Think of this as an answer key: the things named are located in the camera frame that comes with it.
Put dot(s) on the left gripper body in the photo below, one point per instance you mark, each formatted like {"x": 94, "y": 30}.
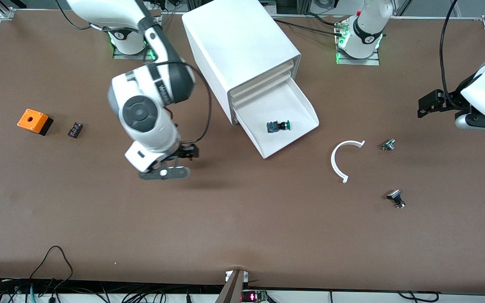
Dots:
{"x": 455, "y": 99}

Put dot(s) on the green push button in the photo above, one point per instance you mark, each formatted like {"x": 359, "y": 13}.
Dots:
{"x": 284, "y": 125}

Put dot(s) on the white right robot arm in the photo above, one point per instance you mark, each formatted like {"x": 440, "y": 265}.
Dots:
{"x": 141, "y": 113}

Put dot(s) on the small black electronic component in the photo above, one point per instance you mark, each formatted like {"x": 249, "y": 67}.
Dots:
{"x": 75, "y": 129}

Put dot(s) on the white curved plastic arc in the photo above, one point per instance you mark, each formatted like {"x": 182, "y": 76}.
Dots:
{"x": 333, "y": 162}

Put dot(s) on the orange box with black base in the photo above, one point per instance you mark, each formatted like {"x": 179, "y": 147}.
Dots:
{"x": 32, "y": 120}

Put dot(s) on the small red display device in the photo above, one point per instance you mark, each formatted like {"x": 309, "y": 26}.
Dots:
{"x": 253, "y": 296}

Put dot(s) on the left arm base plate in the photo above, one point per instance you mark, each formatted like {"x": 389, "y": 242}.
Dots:
{"x": 371, "y": 62}

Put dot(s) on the black square-head switch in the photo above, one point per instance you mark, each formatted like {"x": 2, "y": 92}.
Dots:
{"x": 395, "y": 196}

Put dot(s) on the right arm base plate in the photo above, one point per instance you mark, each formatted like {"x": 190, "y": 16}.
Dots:
{"x": 120, "y": 56}

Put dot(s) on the wooden camera stand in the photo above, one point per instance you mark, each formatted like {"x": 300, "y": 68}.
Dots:
{"x": 232, "y": 290}

